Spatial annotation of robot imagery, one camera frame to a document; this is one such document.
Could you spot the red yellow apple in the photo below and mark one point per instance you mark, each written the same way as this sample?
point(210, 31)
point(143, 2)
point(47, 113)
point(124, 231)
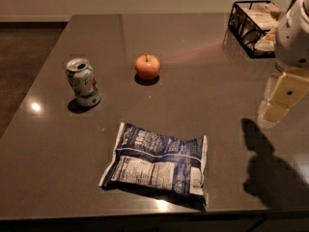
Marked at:
point(147, 67)

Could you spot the blue chip bag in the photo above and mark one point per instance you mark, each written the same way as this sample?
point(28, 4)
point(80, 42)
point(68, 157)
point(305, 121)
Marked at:
point(155, 161)

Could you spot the black wire basket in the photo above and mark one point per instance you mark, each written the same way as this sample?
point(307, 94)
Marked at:
point(236, 25)

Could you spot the napkins in basket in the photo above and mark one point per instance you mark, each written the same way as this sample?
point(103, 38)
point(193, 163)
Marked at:
point(260, 26)

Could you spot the green white soda can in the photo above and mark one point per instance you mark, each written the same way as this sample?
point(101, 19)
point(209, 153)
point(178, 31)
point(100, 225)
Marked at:
point(83, 82)

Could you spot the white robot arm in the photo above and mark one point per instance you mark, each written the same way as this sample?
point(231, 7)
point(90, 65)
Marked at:
point(290, 84)

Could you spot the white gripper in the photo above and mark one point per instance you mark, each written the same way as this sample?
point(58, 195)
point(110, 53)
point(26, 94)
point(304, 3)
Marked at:
point(294, 43)

